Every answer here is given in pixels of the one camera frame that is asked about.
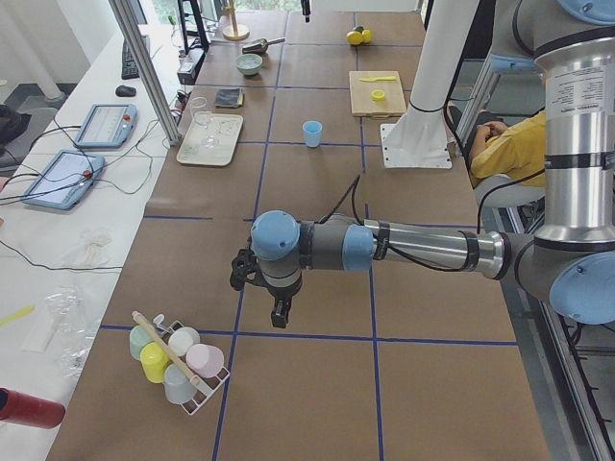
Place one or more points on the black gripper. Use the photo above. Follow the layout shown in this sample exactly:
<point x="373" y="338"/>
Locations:
<point x="282" y="293"/>

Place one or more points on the wooden cup tree stand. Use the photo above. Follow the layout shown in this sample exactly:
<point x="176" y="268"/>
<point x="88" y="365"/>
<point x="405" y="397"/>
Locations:
<point x="234" y="31"/>

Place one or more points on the grey folded cloth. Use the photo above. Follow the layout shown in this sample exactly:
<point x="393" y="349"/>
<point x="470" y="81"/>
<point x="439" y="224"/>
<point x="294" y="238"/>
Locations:
<point x="229" y="98"/>

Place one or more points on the pink cup in rack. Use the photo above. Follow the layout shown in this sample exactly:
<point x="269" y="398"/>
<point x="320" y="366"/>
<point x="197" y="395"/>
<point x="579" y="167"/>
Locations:
<point x="205" y="360"/>

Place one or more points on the clear wine glass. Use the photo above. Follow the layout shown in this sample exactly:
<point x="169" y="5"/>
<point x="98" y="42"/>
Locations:
<point x="201" y="116"/>

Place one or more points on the black keyboard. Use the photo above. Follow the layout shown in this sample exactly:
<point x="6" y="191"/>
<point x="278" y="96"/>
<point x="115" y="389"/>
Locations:
<point x="129" y="69"/>

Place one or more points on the crumpled clear plastic bag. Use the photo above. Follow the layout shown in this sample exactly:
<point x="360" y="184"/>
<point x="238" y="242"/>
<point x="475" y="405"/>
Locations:
<point x="75" y="331"/>

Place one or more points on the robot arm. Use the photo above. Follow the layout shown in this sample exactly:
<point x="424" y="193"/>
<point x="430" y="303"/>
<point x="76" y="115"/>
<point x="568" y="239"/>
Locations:
<point x="568" y="262"/>

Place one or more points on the lower blue teach pendant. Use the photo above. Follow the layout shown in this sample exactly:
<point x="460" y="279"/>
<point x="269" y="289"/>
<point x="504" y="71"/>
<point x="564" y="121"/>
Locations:
<point x="65" y="180"/>

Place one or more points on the person in yellow shirt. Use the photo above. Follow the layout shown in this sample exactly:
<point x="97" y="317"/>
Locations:
<point x="517" y="151"/>

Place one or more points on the bamboo cutting board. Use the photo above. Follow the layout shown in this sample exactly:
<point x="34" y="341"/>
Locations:
<point x="363" y="105"/>

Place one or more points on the yellow cup in rack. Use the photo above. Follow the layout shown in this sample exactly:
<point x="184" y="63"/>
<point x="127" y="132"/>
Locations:
<point x="154" y="361"/>

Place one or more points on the black computer mouse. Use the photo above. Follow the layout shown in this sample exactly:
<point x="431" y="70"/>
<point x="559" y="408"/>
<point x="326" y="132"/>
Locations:
<point x="125" y="91"/>

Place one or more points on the white cup in rack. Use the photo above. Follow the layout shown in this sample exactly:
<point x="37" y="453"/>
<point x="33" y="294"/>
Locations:
<point x="182" y="339"/>

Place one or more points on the upper blue teach pendant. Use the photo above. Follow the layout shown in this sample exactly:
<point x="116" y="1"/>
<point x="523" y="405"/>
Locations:
<point x="107" y="126"/>

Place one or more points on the aluminium frame post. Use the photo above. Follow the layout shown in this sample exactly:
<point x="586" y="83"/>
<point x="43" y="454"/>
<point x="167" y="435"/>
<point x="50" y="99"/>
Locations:
<point x="126" y="21"/>

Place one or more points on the grey-blue cup in rack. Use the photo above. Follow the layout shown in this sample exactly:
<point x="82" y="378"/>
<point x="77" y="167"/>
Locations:
<point x="177" y="388"/>

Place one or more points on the green cup in rack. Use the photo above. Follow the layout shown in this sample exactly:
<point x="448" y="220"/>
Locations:
<point x="138" y="339"/>

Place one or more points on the cream bear serving tray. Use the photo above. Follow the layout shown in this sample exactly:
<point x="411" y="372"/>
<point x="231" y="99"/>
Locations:
<point x="225" y="128"/>

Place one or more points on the white wire cup rack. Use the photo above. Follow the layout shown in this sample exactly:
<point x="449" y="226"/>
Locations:
<point x="206" y="386"/>

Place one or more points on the wooden rack handle rod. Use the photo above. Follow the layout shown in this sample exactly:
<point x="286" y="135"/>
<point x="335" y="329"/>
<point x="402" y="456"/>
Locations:
<point x="147" y="326"/>

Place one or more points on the metal ice scoop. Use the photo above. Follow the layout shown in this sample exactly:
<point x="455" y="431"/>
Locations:
<point x="260" y="46"/>

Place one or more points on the light blue plastic cup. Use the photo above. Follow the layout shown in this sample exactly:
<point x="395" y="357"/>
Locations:
<point x="312" y="131"/>

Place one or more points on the white crumpled cloth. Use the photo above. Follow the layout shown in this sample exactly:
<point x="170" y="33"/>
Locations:
<point x="91" y="251"/>

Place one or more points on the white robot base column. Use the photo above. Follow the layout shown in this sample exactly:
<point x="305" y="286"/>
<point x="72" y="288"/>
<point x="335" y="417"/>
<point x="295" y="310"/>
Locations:
<point x="419" y="139"/>

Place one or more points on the lemon slice on board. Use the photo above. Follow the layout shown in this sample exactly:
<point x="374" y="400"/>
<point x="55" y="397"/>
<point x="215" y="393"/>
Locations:
<point x="378" y="95"/>

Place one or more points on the green bowl of ice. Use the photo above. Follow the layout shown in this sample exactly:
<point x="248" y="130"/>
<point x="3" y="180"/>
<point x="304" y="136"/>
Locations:
<point x="248" y="64"/>

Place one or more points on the yellow plastic knife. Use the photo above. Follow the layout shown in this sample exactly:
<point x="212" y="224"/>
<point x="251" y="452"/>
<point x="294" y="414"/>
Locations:
<point x="385" y="78"/>

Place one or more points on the yellow lemon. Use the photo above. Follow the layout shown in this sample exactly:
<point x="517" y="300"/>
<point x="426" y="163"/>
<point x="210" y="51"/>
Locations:
<point x="358" y="36"/>

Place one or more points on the red bottle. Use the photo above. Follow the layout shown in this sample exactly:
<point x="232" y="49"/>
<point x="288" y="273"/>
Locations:
<point x="24" y="409"/>

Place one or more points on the blue teach pendant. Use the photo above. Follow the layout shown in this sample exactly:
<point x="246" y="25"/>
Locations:
<point x="65" y="180"/>
<point x="107" y="126"/>

